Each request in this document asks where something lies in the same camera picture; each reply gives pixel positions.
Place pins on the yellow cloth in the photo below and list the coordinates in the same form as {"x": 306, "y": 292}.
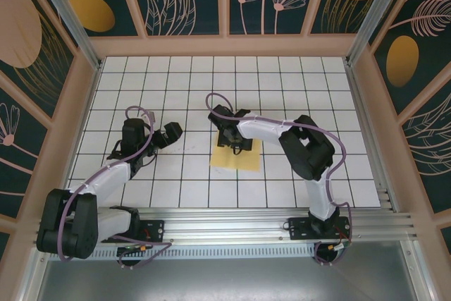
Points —
{"x": 239, "y": 163}

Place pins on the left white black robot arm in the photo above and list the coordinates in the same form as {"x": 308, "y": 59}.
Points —
{"x": 112, "y": 177}

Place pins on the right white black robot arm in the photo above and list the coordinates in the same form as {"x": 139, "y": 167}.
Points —
{"x": 260, "y": 128}

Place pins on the yellow power connector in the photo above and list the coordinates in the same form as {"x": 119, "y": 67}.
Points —
{"x": 142, "y": 248}
{"x": 333, "y": 247}

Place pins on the grey metal panel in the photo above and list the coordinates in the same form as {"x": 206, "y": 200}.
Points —
{"x": 225, "y": 280}

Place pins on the aluminium mounting rail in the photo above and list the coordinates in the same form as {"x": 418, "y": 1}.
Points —
{"x": 225, "y": 223}

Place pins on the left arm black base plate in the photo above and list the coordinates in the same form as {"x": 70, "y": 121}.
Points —
{"x": 156, "y": 228}

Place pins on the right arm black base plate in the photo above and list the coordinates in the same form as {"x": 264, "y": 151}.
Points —
{"x": 297, "y": 228}

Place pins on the aluminium side rail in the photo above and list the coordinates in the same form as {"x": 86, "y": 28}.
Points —
{"x": 361, "y": 103}

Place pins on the aluminium corner post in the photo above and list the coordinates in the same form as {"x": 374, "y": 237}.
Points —
{"x": 66, "y": 8}
{"x": 375, "y": 8}

